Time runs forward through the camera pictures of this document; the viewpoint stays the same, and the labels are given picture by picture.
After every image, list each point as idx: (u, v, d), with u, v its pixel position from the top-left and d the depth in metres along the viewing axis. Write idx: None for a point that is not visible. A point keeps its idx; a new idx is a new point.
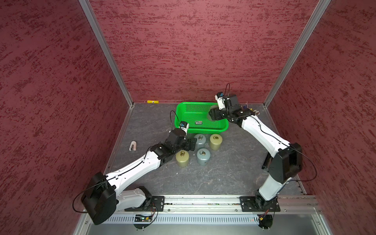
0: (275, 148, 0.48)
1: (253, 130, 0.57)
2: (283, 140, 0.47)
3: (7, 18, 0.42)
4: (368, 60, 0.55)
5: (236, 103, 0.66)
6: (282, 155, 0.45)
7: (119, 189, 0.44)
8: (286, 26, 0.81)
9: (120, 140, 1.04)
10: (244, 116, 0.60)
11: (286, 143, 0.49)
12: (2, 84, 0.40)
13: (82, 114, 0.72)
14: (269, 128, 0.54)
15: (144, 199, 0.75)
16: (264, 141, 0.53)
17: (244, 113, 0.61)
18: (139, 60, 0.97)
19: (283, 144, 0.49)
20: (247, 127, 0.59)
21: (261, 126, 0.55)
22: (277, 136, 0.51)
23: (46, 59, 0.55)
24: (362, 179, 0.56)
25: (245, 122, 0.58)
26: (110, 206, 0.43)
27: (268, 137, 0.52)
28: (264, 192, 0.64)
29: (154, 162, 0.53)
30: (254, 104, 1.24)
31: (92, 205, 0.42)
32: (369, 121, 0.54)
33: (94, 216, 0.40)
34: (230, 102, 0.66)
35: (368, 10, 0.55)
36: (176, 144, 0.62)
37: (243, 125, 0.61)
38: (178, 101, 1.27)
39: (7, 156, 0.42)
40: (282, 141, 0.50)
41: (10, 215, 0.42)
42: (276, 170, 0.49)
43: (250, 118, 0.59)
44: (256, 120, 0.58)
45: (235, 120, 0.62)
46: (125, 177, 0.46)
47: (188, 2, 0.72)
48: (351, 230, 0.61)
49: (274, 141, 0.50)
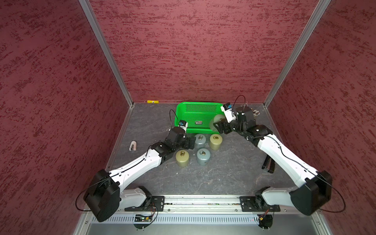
0: (301, 176, 0.43)
1: (272, 152, 0.50)
2: (310, 167, 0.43)
3: (7, 18, 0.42)
4: (368, 60, 0.55)
5: (251, 119, 0.60)
6: (310, 187, 0.40)
7: (123, 185, 0.45)
8: (286, 26, 0.81)
9: (120, 140, 1.04)
10: (260, 135, 0.54)
11: (313, 171, 0.43)
12: (2, 84, 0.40)
13: (82, 114, 0.72)
14: (292, 152, 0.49)
15: (144, 199, 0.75)
16: (286, 166, 0.47)
17: (260, 131, 0.56)
18: (139, 60, 0.97)
19: (310, 172, 0.43)
20: (265, 148, 0.53)
21: (283, 148, 0.50)
22: (301, 163, 0.46)
23: (47, 59, 0.55)
24: (362, 179, 0.56)
25: (263, 142, 0.52)
26: (114, 202, 0.43)
27: (291, 162, 0.46)
28: (268, 197, 0.62)
29: (155, 159, 0.54)
30: (254, 105, 1.24)
31: (95, 202, 0.43)
32: (369, 121, 0.54)
33: (99, 213, 0.40)
34: (245, 118, 0.59)
35: (368, 10, 0.55)
36: (175, 141, 0.63)
37: (260, 145, 0.54)
38: (178, 101, 1.27)
39: (7, 155, 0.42)
40: (309, 169, 0.44)
41: (10, 215, 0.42)
42: (302, 201, 0.43)
43: (269, 138, 0.53)
44: (276, 140, 0.52)
45: (250, 138, 0.56)
46: (128, 174, 0.46)
47: (188, 2, 0.72)
48: (351, 230, 0.61)
49: (299, 169, 0.44)
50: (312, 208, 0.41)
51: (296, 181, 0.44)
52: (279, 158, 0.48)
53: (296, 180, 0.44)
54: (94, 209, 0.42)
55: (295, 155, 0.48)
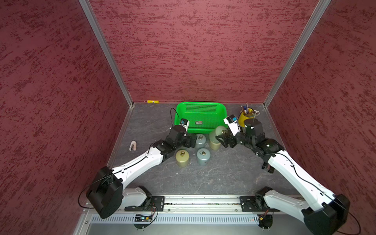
0: (318, 200, 0.40)
1: (285, 171, 0.48)
2: (326, 190, 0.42)
3: (7, 18, 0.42)
4: (368, 60, 0.55)
5: (261, 132, 0.57)
6: (328, 213, 0.38)
7: (125, 182, 0.45)
8: (286, 26, 0.81)
9: (120, 140, 1.04)
10: (271, 151, 0.52)
11: (330, 195, 0.41)
12: (2, 84, 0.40)
13: (82, 114, 0.72)
14: (305, 171, 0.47)
15: (145, 198, 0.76)
16: (299, 186, 0.45)
17: (271, 147, 0.53)
18: (139, 60, 0.97)
19: (326, 196, 0.41)
20: (276, 165, 0.50)
21: (296, 167, 0.47)
22: (317, 184, 0.43)
23: (46, 59, 0.55)
24: (362, 179, 0.56)
25: (274, 159, 0.50)
26: (117, 199, 0.43)
27: (305, 183, 0.44)
28: (271, 201, 0.62)
29: (157, 157, 0.55)
30: (254, 105, 1.24)
31: (99, 199, 0.43)
32: (369, 121, 0.54)
33: (102, 210, 0.41)
34: (254, 131, 0.56)
35: (368, 10, 0.55)
36: (176, 140, 0.64)
37: (271, 162, 0.51)
38: (178, 101, 1.27)
39: (7, 155, 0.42)
40: (326, 193, 0.42)
41: (10, 215, 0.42)
42: (319, 224, 0.40)
43: (280, 155, 0.51)
44: (288, 157, 0.50)
45: (261, 153, 0.53)
46: (130, 171, 0.47)
47: (188, 2, 0.72)
48: (351, 230, 0.61)
49: (315, 192, 0.42)
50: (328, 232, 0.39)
51: (311, 204, 0.42)
52: (293, 177, 0.46)
53: (310, 202, 0.43)
54: (97, 205, 0.42)
55: (309, 176, 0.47)
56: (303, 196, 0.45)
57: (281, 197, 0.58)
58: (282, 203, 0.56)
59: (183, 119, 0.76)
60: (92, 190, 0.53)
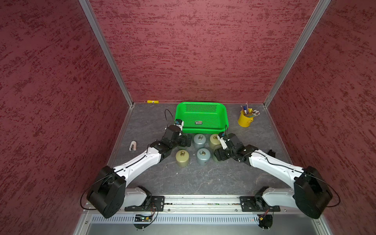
0: (291, 176, 0.46)
1: (262, 165, 0.55)
2: (295, 167, 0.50)
3: (7, 18, 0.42)
4: (368, 60, 0.55)
5: (238, 142, 0.68)
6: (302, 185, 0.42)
7: (128, 179, 0.46)
8: (286, 26, 0.81)
9: (120, 140, 1.04)
10: (248, 153, 0.61)
11: (299, 169, 0.47)
12: (2, 84, 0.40)
13: (82, 114, 0.72)
14: (275, 158, 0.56)
15: (144, 197, 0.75)
16: (276, 172, 0.51)
17: (247, 150, 0.62)
18: (139, 60, 0.97)
19: (296, 172, 0.46)
20: (255, 163, 0.58)
21: (268, 158, 0.55)
22: (287, 165, 0.50)
23: (46, 59, 0.55)
24: (362, 179, 0.56)
25: (252, 158, 0.58)
26: (120, 197, 0.44)
27: (278, 168, 0.50)
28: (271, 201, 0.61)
29: (155, 155, 0.57)
30: (254, 105, 1.24)
31: (100, 199, 0.43)
32: (369, 121, 0.54)
33: (105, 208, 0.41)
34: (231, 143, 0.67)
35: (368, 10, 0.55)
36: (172, 139, 0.67)
37: (251, 163, 0.59)
38: (178, 101, 1.27)
39: (7, 156, 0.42)
40: (295, 169, 0.47)
41: (10, 215, 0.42)
42: (305, 202, 0.43)
43: (256, 153, 0.59)
44: (261, 152, 0.59)
45: (242, 160, 0.62)
46: (132, 168, 0.48)
47: (188, 2, 0.72)
48: (351, 230, 0.61)
49: (287, 171, 0.48)
50: (318, 209, 0.42)
51: (290, 183, 0.47)
52: (269, 167, 0.53)
53: (289, 182, 0.47)
54: (100, 206, 0.42)
55: (279, 160, 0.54)
56: (282, 180, 0.50)
57: (276, 192, 0.59)
58: (277, 196, 0.57)
59: (178, 120, 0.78)
60: (92, 191, 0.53)
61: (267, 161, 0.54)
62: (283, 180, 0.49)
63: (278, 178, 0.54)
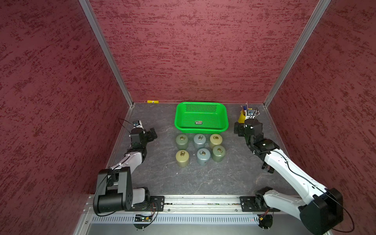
0: (309, 193, 0.42)
1: (280, 167, 0.50)
2: (318, 184, 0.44)
3: (7, 17, 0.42)
4: (368, 60, 0.55)
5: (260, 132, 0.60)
6: (318, 205, 0.39)
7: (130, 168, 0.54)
8: (286, 26, 0.81)
9: (120, 140, 1.04)
10: (267, 149, 0.55)
11: (322, 188, 0.43)
12: (2, 84, 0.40)
13: (82, 114, 0.72)
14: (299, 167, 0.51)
15: (144, 192, 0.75)
16: (293, 181, 0.46)
17: (267, 146, 0.56)
18: (139, 60, 0.97)
19: (317, 190, 0.42)
20: (272, 162, 0.53)
21: (289, 163, 0.50)
22: (309, 178, 0.45)
23: (46, 59, 0.55)
24: (362, 179, 0.56)
25: (270, 156, 0.53)
26: (130, 184, 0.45)
27: (298, 178, 0.46)
28: (270, 201, 0.62)
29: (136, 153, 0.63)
30: (254, 105, 1.24)
31: (111, 199, 0.43)
32: (369, 121, 0.54)
33: (122, 200, 0.42)
34: (253, 131, 0.59)
35: (368, 10, 0.55)
36: (140, 141, 0.72)
37: (267, 159, 0.54)
38: (178, 101, 1.27)
39: (7, 155, 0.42)
40: (317, 186, 0.43)
41: (10, 215, 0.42)
42: (311, 218, 0.42)
43: (275, 153, 0.54)
44: (282, 154, 0.53)
45: (257, 152, 0.57)
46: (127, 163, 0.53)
47: (188, 2, 0.72)
48: (351, 230, 0.61)
49: (307, 185, 0.44)
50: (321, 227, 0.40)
51: (304, 198, 0.44)
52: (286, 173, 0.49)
53: (305, 197, 0.43)
54: (114, 204, 0.42)
55: (303, 171, 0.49)
56: (298, 193, 0.46)
57: (280, 195, 0.59)
58: (279, 200, 0.57)
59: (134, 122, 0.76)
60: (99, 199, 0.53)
61: (287, 166, 0.49)
62: (299, 193, 0.45)
63: (294, 188, 0.47)
